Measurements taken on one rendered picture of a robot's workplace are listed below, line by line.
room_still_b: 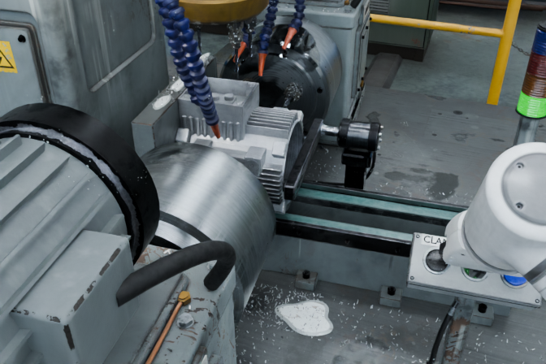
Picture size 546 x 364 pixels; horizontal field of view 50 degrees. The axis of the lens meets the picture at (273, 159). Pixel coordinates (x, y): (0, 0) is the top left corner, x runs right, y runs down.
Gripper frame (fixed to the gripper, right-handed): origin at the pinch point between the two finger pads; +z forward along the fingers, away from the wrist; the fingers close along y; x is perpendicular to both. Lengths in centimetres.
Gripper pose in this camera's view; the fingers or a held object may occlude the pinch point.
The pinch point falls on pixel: (478, 263)
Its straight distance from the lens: 81.0
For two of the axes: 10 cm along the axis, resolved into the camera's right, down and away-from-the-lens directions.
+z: 1.6, 3.5, 9.2
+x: -2.1, 9.2, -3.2
